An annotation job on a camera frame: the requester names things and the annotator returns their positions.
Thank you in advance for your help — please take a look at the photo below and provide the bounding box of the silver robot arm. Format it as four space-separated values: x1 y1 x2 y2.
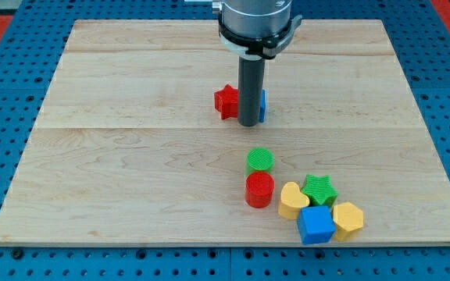
184 0 302 61

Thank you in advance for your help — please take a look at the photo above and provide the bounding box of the blue cube block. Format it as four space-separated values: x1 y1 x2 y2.
297 205 336 245

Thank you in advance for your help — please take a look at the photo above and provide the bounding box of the yellow hexagon block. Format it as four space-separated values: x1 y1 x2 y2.
332 202 364 242

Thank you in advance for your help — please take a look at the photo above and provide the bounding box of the green cylinder block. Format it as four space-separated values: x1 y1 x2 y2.
246 148 275 174

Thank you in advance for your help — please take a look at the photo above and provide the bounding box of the red star block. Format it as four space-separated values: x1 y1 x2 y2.
214 84 238 119

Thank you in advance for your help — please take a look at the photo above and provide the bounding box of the blue block behind rod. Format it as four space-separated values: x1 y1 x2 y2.
259 89 266 123

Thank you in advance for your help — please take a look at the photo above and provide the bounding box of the red cylinder block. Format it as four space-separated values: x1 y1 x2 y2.
245 172 275 208

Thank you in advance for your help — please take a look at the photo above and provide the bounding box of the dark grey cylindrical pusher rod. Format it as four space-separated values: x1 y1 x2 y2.
237 58 265 126

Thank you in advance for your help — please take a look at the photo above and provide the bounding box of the yellow heart block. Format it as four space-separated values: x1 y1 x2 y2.
277 182 310 220

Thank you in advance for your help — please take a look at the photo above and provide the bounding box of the light wooden board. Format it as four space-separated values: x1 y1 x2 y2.
0 20 450 247

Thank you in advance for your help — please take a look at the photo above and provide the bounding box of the green star block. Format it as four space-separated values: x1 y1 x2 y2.
301 174 338 208

